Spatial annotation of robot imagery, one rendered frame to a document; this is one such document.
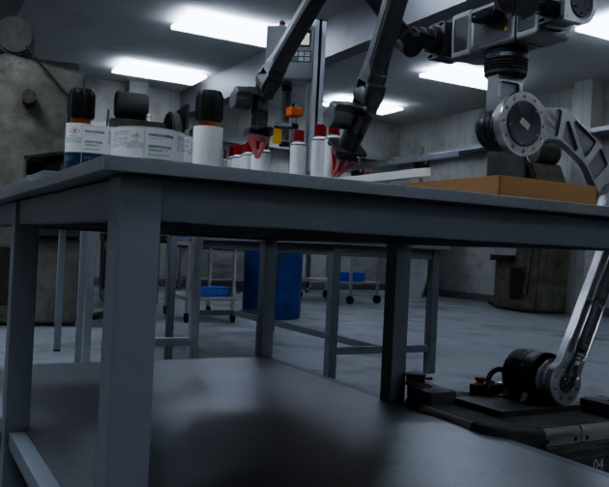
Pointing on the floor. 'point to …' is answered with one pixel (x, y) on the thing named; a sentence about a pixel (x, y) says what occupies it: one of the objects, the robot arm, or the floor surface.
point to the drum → (285, 284)
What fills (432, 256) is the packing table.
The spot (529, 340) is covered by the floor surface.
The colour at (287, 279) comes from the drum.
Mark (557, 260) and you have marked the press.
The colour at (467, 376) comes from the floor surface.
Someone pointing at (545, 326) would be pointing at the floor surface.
